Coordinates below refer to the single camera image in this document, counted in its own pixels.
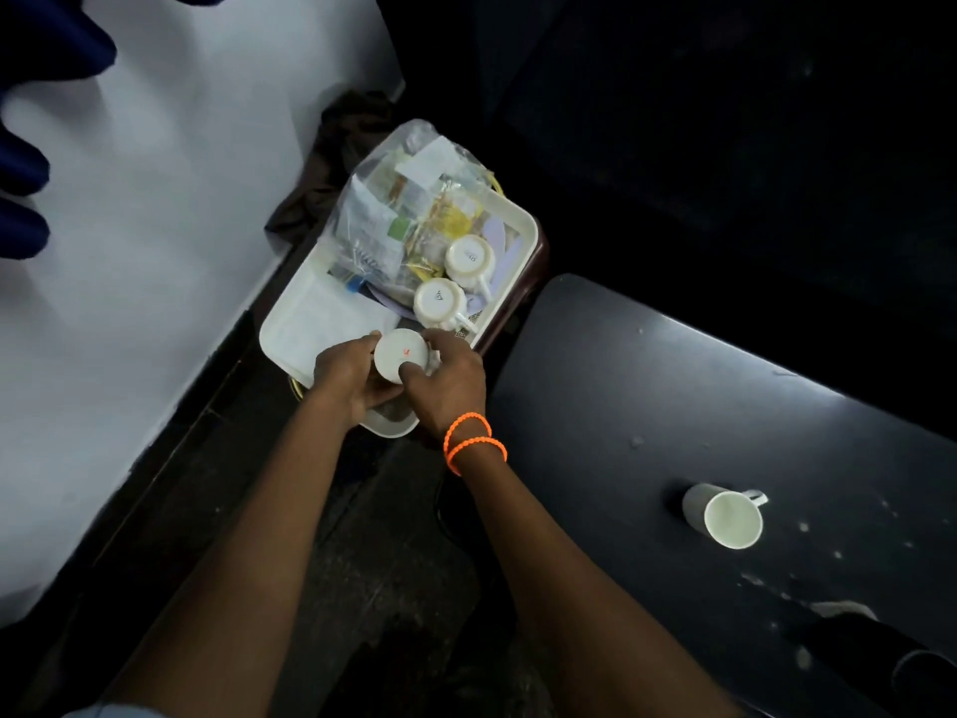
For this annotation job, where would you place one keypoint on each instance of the white paper scrap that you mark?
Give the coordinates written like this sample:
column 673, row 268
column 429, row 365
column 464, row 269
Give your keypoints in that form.
column 843, row 609

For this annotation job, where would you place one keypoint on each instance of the clear bag of packets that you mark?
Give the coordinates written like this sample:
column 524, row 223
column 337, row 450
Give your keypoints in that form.
column 404, row 209

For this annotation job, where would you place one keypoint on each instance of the person's right hand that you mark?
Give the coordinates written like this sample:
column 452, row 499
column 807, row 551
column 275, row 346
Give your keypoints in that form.
column 452, row 388

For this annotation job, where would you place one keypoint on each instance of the white paper sheet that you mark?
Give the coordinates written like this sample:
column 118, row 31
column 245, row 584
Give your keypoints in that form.
column 329, row 321

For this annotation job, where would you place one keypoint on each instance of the white upturned cup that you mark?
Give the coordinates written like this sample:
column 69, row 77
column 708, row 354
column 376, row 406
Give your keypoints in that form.
column 469, row 260
column 439, row 302

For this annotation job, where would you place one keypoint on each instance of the person's right thumb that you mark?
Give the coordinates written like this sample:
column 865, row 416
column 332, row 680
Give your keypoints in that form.
column 411, row 375

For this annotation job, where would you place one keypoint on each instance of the person's left hand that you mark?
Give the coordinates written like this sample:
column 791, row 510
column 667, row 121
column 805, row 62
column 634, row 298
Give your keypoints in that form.
column 342, row 377

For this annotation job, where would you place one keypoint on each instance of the blue fabric object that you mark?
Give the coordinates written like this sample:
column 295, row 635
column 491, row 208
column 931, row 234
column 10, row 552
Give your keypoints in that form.
column 45, row 37

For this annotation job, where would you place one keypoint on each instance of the brown cloth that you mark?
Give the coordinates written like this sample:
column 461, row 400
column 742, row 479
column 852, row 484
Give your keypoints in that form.
column 340, row 149

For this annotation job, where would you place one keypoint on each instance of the white cup with orange mark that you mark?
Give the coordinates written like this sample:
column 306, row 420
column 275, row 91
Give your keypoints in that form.
column 401, row 352

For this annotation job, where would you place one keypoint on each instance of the black cylinder object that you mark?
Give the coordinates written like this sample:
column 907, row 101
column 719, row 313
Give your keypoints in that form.
column 882, row 665

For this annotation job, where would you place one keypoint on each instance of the white plastic tray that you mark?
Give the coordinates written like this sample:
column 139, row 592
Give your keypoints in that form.
column 318, row 343

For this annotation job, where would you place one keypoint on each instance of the person's left forearm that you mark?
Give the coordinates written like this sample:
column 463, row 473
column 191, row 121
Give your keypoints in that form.
column 247, row 560

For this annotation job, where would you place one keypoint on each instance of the person's left thumb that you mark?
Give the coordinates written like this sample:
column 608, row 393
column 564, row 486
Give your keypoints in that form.
column 363, row 342

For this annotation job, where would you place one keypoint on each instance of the person's right forearm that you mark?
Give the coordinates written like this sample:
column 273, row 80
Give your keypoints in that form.
column 568, row 590

